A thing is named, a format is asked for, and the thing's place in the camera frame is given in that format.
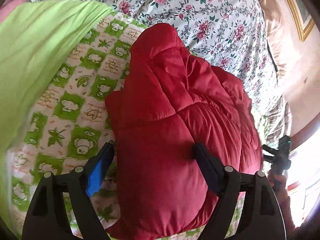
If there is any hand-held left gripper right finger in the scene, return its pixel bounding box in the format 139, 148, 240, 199
194, 142, 287, 240

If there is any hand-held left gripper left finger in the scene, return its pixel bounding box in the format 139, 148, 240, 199
22, 142, 116, 240

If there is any red quilted jacket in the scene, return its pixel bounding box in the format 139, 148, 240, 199
104, 23, 263, 240

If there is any person's right forearm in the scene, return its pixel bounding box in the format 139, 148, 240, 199
274, 189, 303, 233

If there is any person's right hand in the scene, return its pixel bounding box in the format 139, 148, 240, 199
267, 170, 288, 194

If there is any green printed bed sheet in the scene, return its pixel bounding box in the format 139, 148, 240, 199
0, 0, 265, 240

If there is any peach pillow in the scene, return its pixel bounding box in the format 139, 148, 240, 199
257, 0, 292, 88

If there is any floral quilt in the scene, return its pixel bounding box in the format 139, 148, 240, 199
30, 0, 293, 140

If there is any gold picture frame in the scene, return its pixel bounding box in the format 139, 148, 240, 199
275, 0, 315, 42

